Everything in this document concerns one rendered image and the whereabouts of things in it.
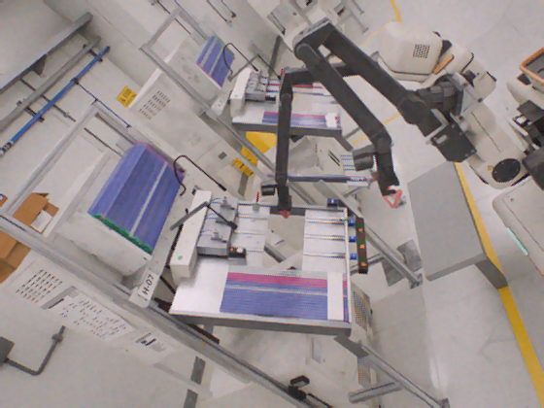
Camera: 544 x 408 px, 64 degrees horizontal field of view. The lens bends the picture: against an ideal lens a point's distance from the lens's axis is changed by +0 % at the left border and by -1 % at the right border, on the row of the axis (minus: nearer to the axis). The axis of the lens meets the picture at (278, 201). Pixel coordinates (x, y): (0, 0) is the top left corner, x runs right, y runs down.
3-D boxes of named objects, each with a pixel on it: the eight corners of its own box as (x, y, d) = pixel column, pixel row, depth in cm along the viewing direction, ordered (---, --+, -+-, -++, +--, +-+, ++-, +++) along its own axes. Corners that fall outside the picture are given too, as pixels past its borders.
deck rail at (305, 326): (350, 332, 170) (352, 323, 166) (350, 337, 169) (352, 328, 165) (172, 318, 174) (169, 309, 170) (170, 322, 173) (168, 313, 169)
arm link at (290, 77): (275, 73, 164) (274, 65, 172) (280, 107, 172) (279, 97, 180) (393, 56, 162) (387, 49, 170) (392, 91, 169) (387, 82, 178)
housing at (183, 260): (215, 212, 225) (212, 190, 216) (191, 287, 188) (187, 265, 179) (199, 211, 225) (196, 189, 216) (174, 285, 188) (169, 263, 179)
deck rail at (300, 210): (345, 217, 222) (346, 207, 218) (345, 219, 220) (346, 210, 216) (207, 207, 226) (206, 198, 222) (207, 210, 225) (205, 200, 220)
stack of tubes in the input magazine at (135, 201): (185, 174, 209) (139, 137, 197) (153, 252, 170) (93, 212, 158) (169, 187, 215) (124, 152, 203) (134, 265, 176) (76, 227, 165)
